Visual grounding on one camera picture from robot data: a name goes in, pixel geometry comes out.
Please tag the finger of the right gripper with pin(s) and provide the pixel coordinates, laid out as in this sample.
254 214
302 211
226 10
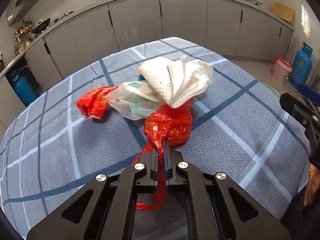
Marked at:
307 91

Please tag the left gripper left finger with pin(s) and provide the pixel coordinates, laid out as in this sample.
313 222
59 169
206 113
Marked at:
104 208

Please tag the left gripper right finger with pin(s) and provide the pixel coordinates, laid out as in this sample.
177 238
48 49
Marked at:
216 206

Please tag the red plastic bag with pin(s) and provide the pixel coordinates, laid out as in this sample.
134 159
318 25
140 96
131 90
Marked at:
173 125

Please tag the red snack wrapper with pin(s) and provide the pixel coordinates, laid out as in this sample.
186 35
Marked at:
94 103

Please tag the white green printed plastic bag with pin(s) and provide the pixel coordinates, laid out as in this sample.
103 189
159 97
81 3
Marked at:
135 100

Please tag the white paper towel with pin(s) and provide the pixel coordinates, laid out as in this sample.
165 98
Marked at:
177 81

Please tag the grey kitchen cabinets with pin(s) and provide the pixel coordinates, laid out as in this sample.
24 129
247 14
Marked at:
227 27

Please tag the person's right hand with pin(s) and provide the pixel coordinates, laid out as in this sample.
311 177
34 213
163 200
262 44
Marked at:
313 185

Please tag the blue gas cylinder on floor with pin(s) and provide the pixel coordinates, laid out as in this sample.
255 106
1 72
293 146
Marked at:
302 65

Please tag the pink bucket red lid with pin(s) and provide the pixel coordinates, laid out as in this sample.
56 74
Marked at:
281 69

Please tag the blue plaid tablecloth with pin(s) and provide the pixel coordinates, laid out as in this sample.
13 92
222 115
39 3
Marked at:
50 150

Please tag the small wooden board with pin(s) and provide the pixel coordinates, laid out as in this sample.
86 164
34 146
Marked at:
284 12

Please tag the green plastic tray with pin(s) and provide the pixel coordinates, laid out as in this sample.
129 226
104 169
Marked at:
256 2

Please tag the blue gas cylinder in cabinet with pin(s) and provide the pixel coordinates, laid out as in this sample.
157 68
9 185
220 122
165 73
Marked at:
23 88

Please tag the spice rack with bottles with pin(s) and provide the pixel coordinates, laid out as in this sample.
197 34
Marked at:
22 38

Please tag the black wok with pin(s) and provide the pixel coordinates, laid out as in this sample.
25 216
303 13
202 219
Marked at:
41 27

